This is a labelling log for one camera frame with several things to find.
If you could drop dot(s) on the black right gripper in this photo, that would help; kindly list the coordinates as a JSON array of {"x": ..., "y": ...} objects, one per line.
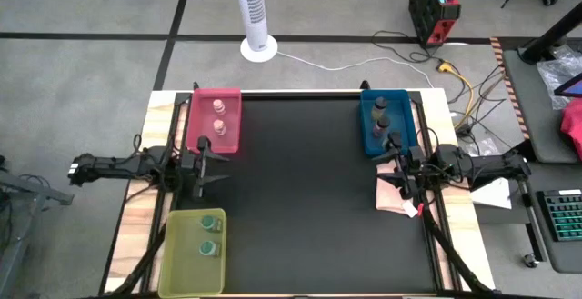
[{"x": 411, "y": 167}]

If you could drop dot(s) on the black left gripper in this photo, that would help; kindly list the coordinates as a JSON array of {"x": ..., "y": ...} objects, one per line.
[{"x": 193, "y": 172}]

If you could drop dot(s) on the pink-lid spice jar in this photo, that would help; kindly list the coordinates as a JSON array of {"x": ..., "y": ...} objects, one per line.
[
  {"x": 219, "y": 106},
  {"x": 219, "y": 127}
]

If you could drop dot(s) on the black-lid jar red spice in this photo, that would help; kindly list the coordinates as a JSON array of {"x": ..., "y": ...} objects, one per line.
[{"x": 382, "y": 126}]

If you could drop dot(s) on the green-lid spice jar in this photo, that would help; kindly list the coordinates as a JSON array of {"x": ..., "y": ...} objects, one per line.
[
  {"x": 208, "y": 222},
  {"x": 207, "y": 247}
]

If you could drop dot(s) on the black-lid jar yellow spice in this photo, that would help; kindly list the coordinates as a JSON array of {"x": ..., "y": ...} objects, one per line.
[{"x": 378, "y": 108}]

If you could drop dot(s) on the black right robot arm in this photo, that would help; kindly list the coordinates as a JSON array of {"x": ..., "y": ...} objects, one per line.
[{"x": 491, "y": 169}]

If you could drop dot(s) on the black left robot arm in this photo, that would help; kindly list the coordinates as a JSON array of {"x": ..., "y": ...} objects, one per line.
[{"x": 113, "y": 167}]

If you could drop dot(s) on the pink cloth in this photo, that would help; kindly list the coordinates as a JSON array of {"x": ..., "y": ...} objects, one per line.
[{"x": 391, "y": 199}]

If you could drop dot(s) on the blue plastic bin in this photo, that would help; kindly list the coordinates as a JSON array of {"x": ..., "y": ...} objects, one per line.
[{"x": 402, "y": 117}]

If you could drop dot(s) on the red plastic bin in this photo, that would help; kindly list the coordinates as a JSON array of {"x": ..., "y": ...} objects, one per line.
[{"x": 202, "y": 117}]

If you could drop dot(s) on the black table mat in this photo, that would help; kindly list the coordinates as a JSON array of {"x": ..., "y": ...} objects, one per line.
[{"x": 295, "y": 222}]

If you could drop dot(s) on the white paper sheet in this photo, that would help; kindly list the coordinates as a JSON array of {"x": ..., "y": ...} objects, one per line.
[{"x": 493, "y": 196}]

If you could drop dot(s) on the yellow-green plastic bin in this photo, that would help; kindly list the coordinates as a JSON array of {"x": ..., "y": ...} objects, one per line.
[{"x": 186, "y": 272}]

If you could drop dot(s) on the striped hazard tape strip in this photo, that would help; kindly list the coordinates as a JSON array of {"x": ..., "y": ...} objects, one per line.
[{"x": 509, "y": 87}]

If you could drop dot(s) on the grey side desk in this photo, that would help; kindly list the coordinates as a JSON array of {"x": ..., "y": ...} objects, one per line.
[{"x": 532, "y": 108}]

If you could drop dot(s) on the red and black power station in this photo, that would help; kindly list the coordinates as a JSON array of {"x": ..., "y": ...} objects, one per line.
[{"x": 432, "y": 12}]

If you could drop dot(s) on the desk caster wheel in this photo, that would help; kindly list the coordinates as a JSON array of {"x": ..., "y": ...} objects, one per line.
[{"x": 529, "y": 259}]

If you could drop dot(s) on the white tower fan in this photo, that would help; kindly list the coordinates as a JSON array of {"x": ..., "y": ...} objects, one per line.
[{"x": 252, "y": 8}]

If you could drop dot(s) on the backlit black keyboard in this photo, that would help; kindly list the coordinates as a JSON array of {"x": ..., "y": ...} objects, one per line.
[{"x": 564, "y": 217}]

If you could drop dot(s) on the clear plastic bag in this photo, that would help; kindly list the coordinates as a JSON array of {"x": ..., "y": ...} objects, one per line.
[{"x": 552, "y": 74}]

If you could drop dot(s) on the red fabric item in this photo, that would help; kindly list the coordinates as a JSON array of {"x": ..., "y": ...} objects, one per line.
[{"x": 574, "y": 126}]

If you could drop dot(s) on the grey metal stand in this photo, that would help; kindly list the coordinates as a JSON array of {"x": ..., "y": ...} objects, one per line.
[{"x": 27, "y": 190}]

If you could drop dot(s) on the dark tablet screen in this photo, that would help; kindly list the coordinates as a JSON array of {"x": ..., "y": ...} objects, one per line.
[{"x": 574, "y": 87}]

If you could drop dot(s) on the black desk pole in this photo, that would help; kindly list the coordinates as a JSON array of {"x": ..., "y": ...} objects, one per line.
[{"x": 550, "y": 35}]

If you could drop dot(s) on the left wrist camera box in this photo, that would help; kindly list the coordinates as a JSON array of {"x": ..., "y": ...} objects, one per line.
[{"x": 203, "y": 143}]

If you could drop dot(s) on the black aluminium table frame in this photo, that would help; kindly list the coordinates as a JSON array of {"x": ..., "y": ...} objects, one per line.
[{"x": 300, "y": 93}]

